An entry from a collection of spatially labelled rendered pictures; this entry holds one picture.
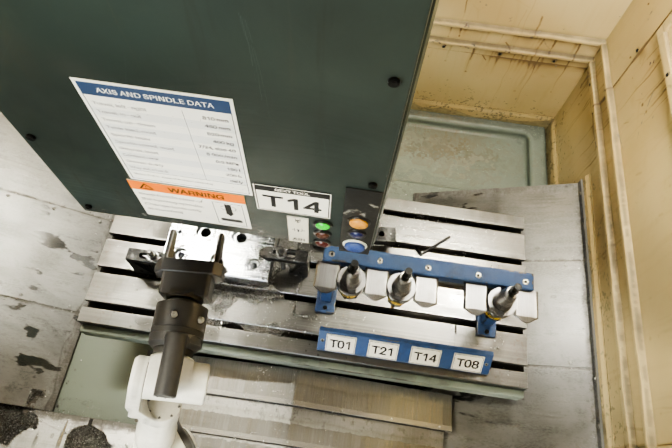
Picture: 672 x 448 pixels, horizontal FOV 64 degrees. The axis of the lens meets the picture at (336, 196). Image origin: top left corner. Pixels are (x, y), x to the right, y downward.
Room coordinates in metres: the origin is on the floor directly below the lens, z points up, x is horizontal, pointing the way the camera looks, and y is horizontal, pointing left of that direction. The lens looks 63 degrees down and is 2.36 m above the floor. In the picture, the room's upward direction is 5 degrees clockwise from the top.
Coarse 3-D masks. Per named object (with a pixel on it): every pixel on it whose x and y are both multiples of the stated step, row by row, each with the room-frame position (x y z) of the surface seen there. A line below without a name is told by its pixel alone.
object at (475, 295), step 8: (464, 288) 0.39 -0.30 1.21; (472, 288) 0.39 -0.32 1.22; (480, 288) 0.39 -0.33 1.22; (464, 296) 0.37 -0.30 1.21; (472, 296) 0.37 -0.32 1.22; (480, 296) 0.38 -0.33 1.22; (464, 304) 0.36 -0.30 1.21; (472, 304) 0.36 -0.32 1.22; (480, 304) 0.36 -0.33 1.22; (472, 312) 0.34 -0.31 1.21; (480, 312) 0.34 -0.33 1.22
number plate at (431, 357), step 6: (414, 348) 0.31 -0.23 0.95; (420, 348) 0.31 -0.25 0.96; (426, 348) 0.31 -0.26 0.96; (414, 354) 0.30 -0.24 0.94; (420, 354) 0.30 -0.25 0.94; (426, 354) 0.30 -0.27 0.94; (432, 354) 0.30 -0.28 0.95; (438, 354) 0.30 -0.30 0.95; (414, 360) 0.29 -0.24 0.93; (420, 360) 0.29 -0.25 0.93; (426, 360) 0.29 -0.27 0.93; (432, 360) 0.29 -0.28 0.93; (438, 360) 0.29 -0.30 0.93
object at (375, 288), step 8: (368, 272) 0.41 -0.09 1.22; (376, 272) 0.41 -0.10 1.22; (384, 272) 0.41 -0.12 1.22; (368, 280) 0.39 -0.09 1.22; (376, 280) 0.39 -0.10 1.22; (384, 280) 0.39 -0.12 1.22; (368, 288) 0.37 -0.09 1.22; (376, 288) 0.37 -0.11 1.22; (384, 288) 0.38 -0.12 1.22; (368, 296) 0.36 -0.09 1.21; (376, 296) 0.36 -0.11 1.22; (384, 296) 0.36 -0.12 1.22
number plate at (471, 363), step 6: (456, 354) 0.30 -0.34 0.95; (462, 354) 0.30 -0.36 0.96; (468, 354) 0.31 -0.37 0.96; (456, 360) 0.29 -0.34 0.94; (462, 360) 0.29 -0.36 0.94; (468, 360) 0.29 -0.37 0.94; (474, 360) 0.29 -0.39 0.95; (480, 360) 0.29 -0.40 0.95; (456, 366) 0.28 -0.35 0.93; (462, 366) 0.28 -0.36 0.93; (468, 366) 0.28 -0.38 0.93; (474, 366) 0.28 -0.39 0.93; (480, 366) 0.28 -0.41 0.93; (474, 372) 0.27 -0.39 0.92; (480, 372) 0.27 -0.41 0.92
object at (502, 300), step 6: (498, 294) 0.37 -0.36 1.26; (504, 294) 0.36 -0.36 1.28; (516, 294) 0.36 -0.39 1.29; (492, 300) 0.37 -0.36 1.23; (498, 300) 0.36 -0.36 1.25; (504, 300) 0.35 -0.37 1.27; (510, 300) 0.35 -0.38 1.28; (498, 306) 0.35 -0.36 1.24; (504, 306) 0.35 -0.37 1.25; (510, 306) 0.35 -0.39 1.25
